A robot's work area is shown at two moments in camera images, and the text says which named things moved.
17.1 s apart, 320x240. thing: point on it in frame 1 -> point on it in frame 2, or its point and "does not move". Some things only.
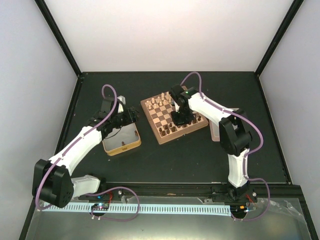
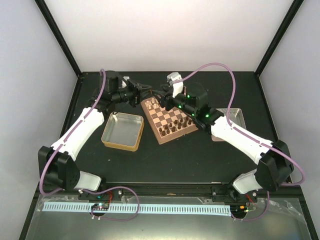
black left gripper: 131,117 -> 137,90
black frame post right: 286,22 does not move
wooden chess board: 158,109 does not move
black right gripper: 177,121 -> 166,99
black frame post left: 53,26 does not move
